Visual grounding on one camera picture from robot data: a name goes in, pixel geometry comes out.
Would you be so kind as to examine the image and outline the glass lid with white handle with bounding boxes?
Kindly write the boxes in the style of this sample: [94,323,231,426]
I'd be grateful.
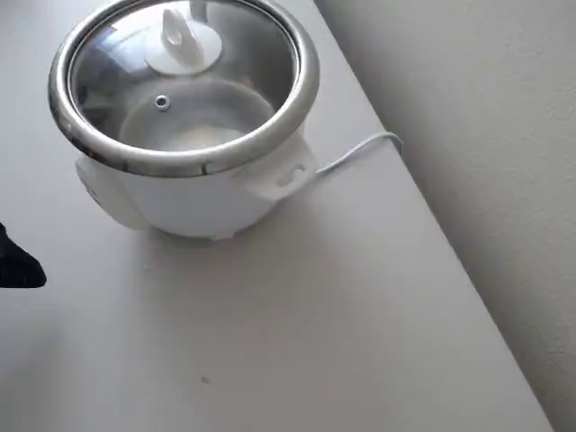
[67,0,301,153]

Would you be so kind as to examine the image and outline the white rice cooker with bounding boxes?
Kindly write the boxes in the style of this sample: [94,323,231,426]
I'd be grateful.
[48,0,321,242]

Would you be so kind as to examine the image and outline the steel inner pot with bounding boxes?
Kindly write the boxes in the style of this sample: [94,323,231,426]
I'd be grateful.
[71,2,297,152]

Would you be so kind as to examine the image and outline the black pointed object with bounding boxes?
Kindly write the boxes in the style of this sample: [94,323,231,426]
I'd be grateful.
[0,220,48,290]

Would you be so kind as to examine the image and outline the white power cable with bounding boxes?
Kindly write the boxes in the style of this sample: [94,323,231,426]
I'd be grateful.
[314,131,404,176]

